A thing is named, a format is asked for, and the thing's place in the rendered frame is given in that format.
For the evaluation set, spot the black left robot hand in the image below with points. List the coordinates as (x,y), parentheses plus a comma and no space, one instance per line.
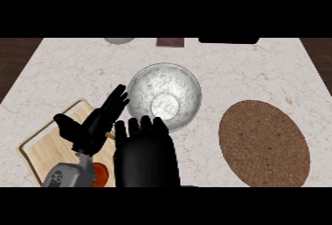
(93,129)

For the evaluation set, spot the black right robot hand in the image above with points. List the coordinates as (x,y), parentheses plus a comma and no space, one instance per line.
(146,158)

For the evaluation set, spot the white marbled bowl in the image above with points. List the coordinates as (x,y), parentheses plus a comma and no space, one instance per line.
(166,96)

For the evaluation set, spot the brown woven oval placemat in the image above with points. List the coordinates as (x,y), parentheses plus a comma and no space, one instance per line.
(263,143)

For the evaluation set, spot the pale wooden cutting board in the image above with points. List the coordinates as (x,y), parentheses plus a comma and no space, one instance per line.
(49,146)

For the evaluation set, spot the red round fruit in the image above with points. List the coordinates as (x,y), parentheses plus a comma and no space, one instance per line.
(99,175)

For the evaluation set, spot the grey round object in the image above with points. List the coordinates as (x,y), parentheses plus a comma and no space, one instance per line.
(120,40)

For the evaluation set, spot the maroon box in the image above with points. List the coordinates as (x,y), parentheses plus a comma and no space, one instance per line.
(170,42)

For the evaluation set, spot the black appliance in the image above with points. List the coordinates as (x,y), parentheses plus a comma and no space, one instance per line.
(228,40)

